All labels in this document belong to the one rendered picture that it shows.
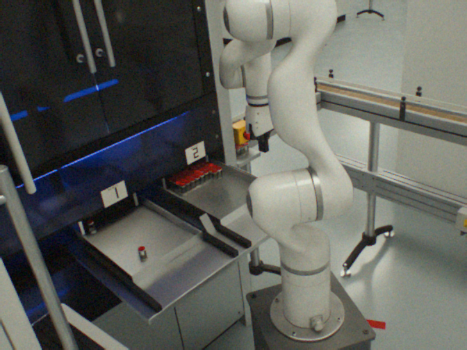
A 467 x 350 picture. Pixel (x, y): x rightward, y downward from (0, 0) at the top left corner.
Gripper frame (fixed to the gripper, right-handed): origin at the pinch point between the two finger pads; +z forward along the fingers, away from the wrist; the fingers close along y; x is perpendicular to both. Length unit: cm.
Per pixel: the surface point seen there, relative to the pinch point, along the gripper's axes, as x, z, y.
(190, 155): -27.8, 8.1, 9.6
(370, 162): -13, 50, -86
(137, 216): -30, 22, 34
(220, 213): -8.2, 22.1, 14.8
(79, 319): -11, 30, 69
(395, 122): 1, 23, -82
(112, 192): -28, 7, 42
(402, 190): 6, 59, -85
